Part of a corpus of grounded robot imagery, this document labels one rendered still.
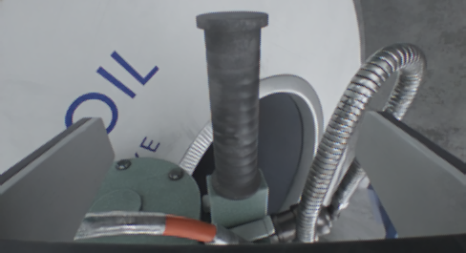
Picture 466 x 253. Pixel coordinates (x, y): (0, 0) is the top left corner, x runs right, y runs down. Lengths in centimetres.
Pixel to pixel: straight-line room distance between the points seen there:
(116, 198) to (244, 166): 12
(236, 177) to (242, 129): 4
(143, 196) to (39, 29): 18
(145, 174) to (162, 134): 10
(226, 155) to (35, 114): 19
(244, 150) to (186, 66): 19
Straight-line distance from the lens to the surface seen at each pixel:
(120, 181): 26
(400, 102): 25
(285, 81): 51
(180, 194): 23
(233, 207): 21
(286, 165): 85
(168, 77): 32
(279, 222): 37
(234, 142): 16
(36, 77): 28
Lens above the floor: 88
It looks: 19 degrees down
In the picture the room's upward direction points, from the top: 139 degrees counter-clockwise
